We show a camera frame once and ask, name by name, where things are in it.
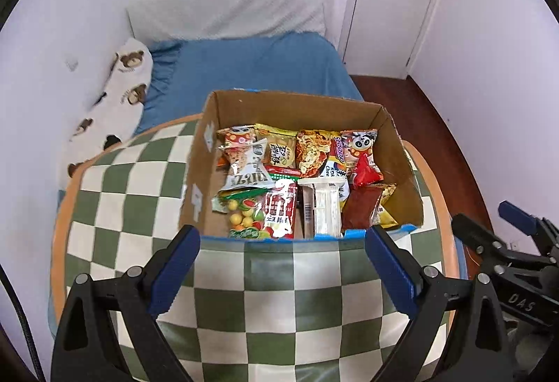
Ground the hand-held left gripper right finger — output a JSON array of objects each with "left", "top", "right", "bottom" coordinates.
[{"left": 364, "top": 226, "right": 511, "bottom": 382}]

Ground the cardboard box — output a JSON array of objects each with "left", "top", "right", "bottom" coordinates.
[{"left": 179, "top": 89, "right": 425, "bottom": 240}]

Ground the red white snack packet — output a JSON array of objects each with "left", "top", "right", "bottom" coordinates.
[{"left": 264, "top": 181, "right": 298, "bottom": 239}]

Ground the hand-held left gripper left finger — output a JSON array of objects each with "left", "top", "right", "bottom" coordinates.
[{"left": 50, "top": 225, "right": 202, "bottom": 382}]

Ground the green white checkered tablecloth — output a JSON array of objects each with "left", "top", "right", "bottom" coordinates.
[{"left": 50, "top": 113, "right": 461, "bottom": 382}]

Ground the white door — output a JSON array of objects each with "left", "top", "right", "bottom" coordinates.
[{"left": 340, "top": 0, "right": 450, "bottom": 79}]

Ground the yellow black snack packet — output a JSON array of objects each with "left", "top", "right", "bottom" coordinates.
[{"left": 375, "top": 183, "right": 399, "bottom": 230}]

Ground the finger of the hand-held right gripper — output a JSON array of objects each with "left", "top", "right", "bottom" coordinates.
[
  {"left": 499, "top": 200, "right": 559, "bottom": 265},
  {"left": 451, "top": 213, "right": 556, "bottom": 274}
]

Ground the orange dotted snack packet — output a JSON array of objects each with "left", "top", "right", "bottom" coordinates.
[{"left": 216, "top": 125, "right": 258, "bottom": 168}]

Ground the white bear print pillow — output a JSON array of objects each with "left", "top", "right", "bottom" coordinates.
[{"left": 59, "top": 38, "right": 154, "bottom": 190}]

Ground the white padded headboard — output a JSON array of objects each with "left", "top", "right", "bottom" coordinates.
[{"left": 126, "top": 0, "right": 335, "bottom": 46}]

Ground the red yellow noodle packet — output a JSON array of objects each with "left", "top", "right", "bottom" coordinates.
[{"left": 296, "top": 129, "right": 343, "bottom": 177}]

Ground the green red snack packet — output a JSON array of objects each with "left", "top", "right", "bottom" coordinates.
[{"left": 268, "top": 166, "right": 302, "bottom": 186}]

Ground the black cable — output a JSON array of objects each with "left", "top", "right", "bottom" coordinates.
[{"left": 0, "top": 264, "right": 46, "bottom": 382}]

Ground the colourful candy bag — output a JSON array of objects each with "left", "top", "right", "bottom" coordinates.
[{"left": 212, "top": 185, "right": 280, "bottom": 240}]

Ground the orange panda snack packet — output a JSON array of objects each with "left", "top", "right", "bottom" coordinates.
[{"left": 341, "top": 129, "right": 379, "bottom": 168}]

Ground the silver blue print snack packet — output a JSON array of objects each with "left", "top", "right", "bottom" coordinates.
[{"left": 217, "top": 138, "right": 269, "bottom": 193}]

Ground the blue bed sheet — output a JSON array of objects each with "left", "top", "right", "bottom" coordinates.
[{"left": 133, "top": 31, "right": 365, "bottom": 136}]

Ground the clear white wafer packet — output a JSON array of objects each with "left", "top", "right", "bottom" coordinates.
[{"left": 298, "top": 176, "right": 342, "bottom": 239}]

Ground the dark red sauce packet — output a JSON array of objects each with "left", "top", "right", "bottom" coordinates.
[{"left": 341, "top": 183, "right": 396, "bottom": 232}]

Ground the shiny red snack packet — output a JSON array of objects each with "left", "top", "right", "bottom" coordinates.
[{"left": 351, "top": 155, "right": 384, "bottom": 189}]

